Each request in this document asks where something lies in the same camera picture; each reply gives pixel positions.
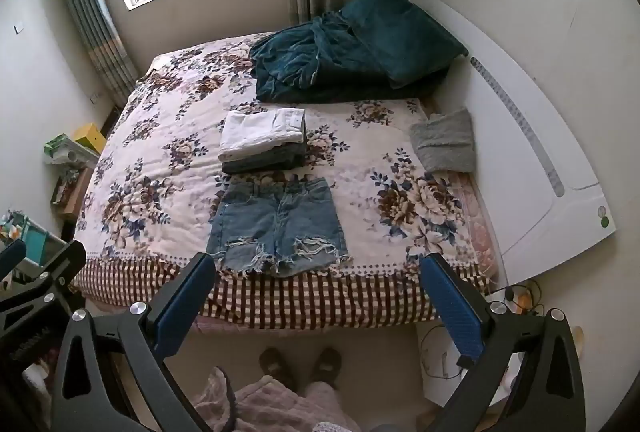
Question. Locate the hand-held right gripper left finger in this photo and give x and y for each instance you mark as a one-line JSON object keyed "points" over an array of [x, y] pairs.
{"points": [[184, 304]]}

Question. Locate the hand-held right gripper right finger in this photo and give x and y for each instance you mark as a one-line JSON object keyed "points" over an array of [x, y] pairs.
{"points": [[452, 307]]}

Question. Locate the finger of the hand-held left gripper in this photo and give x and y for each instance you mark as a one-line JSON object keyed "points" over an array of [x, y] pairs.
{"points": [[12, 257], [55, 269]]}

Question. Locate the blue denim shorts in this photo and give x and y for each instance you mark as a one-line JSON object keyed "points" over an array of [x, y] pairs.
{"points": [[277, 222]]}

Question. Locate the grey folded pants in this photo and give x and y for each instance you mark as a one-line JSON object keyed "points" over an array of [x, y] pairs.
{"points": [[265, 161]]}

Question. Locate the white folded pants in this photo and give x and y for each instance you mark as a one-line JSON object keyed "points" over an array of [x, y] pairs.
{"points": [[257, 132]]}

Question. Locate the teal storage rack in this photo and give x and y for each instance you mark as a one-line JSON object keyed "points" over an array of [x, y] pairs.
{"points": [[37, 244]]}

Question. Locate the white bedside table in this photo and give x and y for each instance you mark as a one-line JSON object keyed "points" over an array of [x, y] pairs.
{"points": [[442, 382]]}

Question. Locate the wooden shelf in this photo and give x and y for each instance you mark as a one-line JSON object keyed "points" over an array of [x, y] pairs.
{"points": [[72, 192]]}

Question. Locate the person's left dark slipper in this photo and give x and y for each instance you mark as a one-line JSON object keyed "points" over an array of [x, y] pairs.
{"points": [[276, 366]]}

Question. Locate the person's dark slipper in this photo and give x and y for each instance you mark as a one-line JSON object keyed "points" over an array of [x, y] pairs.
{"points": [[276, 366], [326, 364]]}

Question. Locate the green and white packet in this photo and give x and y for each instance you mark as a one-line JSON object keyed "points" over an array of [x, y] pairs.
{"points": [[62, 151]]}

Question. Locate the floral bedspread bed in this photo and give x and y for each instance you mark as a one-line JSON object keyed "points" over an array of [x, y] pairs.
{"points": [[165, 172]]}

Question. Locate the yellow box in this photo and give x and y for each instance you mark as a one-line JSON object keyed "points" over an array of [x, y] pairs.
{"points": [[90, 138]]}

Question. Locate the person's right dark slipper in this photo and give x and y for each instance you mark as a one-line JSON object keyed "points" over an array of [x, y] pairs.
{"points": [[326, 364]]}

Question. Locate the person's pink robe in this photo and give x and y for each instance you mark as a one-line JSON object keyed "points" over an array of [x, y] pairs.
{"points": [[280, 407]]}

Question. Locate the grey folded cloth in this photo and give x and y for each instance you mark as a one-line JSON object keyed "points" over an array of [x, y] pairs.
{"points": [[442, 142]]}

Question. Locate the white headboard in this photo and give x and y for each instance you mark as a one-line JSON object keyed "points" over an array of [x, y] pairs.
{"points": [[545, 122]]}

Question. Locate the teal plush blanket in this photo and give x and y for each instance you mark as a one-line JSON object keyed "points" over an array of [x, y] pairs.
{"points": [[300, 62]]}

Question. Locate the teal plush pillow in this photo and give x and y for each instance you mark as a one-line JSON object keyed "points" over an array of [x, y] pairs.
{"points": [[400, 34]]}

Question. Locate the wall socket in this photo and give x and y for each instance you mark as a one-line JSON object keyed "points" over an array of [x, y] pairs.
{"points": [[96, 97]]}

